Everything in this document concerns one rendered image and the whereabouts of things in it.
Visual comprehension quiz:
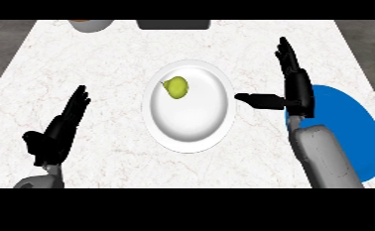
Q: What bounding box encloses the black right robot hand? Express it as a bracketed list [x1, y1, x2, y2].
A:
[233, 36, 315, 119]

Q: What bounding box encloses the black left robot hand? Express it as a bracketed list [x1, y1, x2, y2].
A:
[22, 84, 92, 168]

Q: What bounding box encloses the blue plate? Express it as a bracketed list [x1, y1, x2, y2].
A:
[283, 84, 375, 183]

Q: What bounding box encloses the white plate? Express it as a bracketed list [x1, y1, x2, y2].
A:
[140, 58, 237, 155]

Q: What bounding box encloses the green pear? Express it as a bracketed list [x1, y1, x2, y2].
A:
[159, 75, 190, 100]

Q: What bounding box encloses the dark grey rectangular appliance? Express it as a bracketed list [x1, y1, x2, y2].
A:
[134, 20, 212, 31]

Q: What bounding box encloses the grey bowl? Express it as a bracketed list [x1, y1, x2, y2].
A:
[67, 20, 115, 34]

